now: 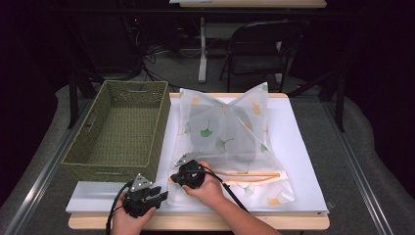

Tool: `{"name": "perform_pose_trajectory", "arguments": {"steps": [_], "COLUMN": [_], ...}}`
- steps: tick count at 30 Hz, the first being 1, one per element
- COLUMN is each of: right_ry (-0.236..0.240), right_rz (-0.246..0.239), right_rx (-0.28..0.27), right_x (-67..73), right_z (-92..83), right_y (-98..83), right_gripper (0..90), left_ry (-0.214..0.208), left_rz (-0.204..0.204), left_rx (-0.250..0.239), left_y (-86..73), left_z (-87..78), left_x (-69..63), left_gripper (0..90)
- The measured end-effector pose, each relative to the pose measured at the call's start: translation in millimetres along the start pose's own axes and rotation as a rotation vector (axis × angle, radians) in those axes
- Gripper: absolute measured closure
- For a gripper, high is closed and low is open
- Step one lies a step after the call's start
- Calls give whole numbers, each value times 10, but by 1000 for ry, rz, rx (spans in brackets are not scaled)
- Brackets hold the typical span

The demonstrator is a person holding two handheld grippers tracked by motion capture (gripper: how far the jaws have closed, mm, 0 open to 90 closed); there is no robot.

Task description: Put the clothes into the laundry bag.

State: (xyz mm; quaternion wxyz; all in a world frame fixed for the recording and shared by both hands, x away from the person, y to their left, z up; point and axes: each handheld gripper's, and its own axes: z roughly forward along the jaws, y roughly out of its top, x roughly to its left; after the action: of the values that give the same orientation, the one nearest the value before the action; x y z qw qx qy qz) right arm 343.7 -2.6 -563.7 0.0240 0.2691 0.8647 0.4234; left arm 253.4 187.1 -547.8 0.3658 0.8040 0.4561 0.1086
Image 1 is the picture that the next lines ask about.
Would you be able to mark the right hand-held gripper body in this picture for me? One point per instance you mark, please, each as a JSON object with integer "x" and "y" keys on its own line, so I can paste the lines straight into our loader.
{"x": 192, "y": 174}

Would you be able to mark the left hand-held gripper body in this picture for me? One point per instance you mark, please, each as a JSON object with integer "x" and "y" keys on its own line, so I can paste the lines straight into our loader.
{"x": 138, "y": 200}

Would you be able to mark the green woven basket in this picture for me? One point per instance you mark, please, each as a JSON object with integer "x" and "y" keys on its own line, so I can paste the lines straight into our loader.
{"x": 124, "y": 130}

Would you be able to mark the white leaf-print mesh laundry bag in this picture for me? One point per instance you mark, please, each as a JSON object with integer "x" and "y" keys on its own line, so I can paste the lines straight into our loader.
{"x": 228, "y": 107}

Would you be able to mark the person's right hand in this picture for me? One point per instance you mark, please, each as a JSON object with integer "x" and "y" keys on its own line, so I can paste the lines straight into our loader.
{"x": 210, "y": 191}

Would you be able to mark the person's left hand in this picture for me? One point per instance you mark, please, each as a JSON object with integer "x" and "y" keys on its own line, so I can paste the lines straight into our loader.
{"x": 127, "y": 223}

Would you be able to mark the white board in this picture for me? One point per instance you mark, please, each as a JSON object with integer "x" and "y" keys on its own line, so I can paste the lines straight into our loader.
{"x": 300, "y": 147}

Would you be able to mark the black stand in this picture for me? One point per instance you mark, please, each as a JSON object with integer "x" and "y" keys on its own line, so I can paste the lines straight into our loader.
{"x": 341, "y": 98}
{"x": 73, "y": 98}

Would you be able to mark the white-legged desk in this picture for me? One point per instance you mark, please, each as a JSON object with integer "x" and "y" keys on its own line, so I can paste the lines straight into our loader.
{"x": 203, "y": 49}

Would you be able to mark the black folding chair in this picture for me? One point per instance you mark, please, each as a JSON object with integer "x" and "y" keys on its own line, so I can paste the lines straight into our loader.
{"x": 257, "y": 62}

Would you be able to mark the metal floor rail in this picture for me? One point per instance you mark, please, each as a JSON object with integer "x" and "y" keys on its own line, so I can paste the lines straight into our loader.
{"x": 42, "y": 176}
{"x": 359, "y": 166}

